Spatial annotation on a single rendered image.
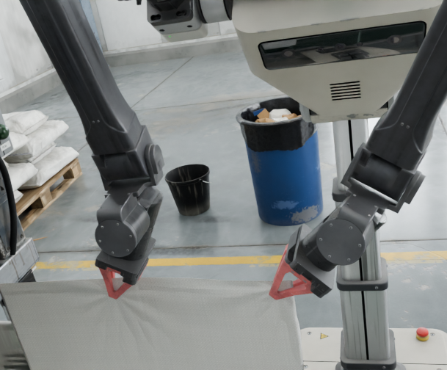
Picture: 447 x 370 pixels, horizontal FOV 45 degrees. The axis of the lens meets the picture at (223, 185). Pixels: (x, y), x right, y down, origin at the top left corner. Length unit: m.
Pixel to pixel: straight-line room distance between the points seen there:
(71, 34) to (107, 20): 8.94
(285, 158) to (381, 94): 1.84
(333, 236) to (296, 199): 2.47
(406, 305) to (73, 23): 2.10
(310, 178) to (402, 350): 1.44
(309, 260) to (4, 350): 1.07
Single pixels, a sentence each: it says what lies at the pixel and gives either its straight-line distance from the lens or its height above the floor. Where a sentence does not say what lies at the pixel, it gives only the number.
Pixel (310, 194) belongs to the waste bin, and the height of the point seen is 0.17.
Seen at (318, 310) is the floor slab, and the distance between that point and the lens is 2.51.
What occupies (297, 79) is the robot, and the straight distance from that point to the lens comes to 1.12.
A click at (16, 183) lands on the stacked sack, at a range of 3.93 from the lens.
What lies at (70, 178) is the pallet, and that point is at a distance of 4.63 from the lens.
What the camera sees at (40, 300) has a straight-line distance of 0.98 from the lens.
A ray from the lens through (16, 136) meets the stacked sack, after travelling 4.01.
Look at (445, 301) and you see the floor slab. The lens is 2.56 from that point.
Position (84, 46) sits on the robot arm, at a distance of 0.67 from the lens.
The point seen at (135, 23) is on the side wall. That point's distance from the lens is 9.41.
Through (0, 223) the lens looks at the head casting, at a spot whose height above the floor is 1.13.
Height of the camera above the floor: 1.53
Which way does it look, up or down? 23 degrees down
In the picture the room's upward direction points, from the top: 10 degrees counter-clockwise
